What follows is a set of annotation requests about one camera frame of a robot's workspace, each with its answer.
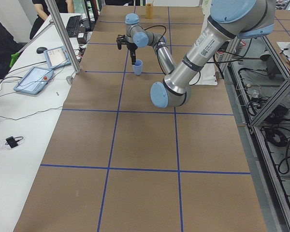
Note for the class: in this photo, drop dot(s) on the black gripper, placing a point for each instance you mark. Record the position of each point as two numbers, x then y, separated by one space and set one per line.
133 49

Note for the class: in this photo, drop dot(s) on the light blue plastic cup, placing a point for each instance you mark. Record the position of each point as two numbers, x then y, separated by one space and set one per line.
137 67

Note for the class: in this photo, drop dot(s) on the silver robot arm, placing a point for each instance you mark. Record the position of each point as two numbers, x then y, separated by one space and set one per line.
228 19

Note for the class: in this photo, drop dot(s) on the tan cylindrical holder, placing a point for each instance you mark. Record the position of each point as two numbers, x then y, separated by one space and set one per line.
149 10

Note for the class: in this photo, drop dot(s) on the black keyboard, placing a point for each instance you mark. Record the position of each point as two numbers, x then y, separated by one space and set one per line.
72 26

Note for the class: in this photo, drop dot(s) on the white paper sheet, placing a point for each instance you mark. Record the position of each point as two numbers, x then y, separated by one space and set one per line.
205 77

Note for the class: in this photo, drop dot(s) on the black computer mouse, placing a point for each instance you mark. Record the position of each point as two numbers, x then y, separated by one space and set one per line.
40 50

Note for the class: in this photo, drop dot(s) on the blue teach pendant tablet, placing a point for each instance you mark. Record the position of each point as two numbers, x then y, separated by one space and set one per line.
34 80

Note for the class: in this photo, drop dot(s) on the small black adapter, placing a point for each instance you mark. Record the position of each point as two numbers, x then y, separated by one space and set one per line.
13 141

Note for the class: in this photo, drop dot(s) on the aluminium frame post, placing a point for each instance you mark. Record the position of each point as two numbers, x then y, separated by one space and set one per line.
53 9

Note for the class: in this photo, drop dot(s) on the aluminium truss frame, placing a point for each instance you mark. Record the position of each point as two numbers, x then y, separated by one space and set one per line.
258 76

